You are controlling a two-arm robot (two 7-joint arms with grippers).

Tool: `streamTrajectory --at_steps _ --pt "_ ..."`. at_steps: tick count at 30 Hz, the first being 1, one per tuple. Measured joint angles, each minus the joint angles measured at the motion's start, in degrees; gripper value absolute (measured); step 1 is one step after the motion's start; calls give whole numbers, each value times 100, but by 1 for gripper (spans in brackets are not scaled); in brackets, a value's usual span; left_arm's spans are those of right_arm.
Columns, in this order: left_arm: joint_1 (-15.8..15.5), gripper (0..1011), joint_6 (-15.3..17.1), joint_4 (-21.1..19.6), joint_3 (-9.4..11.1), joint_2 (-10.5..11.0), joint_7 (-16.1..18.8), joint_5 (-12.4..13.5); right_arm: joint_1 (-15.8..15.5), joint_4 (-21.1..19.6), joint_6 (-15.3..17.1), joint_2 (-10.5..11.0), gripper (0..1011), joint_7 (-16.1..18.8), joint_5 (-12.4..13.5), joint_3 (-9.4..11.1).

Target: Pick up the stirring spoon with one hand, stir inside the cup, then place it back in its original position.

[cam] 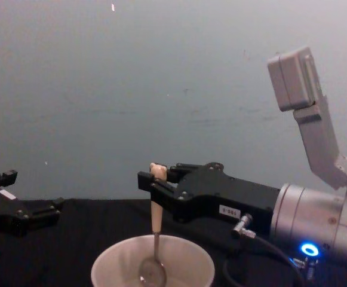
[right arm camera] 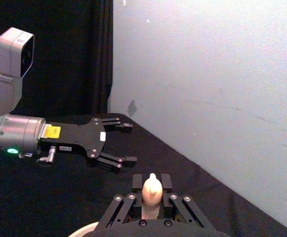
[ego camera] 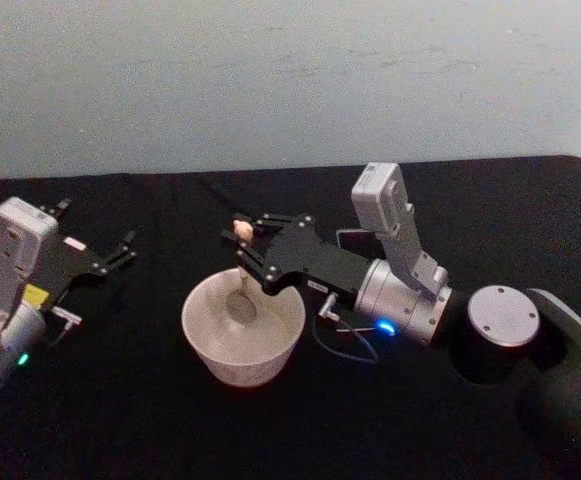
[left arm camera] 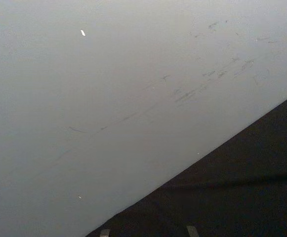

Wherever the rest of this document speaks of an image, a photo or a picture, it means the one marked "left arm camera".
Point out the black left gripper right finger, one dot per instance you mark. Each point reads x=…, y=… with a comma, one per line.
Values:
x=192, y=232

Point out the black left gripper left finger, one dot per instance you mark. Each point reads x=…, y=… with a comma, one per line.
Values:
x=105, y=233

